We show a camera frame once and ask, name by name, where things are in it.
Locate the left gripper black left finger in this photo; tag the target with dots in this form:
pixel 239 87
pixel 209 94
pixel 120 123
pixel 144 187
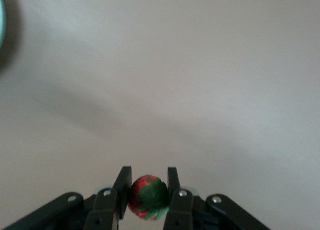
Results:
pixel 123 190

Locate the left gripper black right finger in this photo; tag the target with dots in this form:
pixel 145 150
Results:
pixel 173 182

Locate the red strawberry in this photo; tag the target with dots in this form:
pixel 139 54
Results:
pixel 150 197

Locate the pale green round plate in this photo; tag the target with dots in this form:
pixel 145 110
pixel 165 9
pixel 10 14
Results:
pixel 1 19

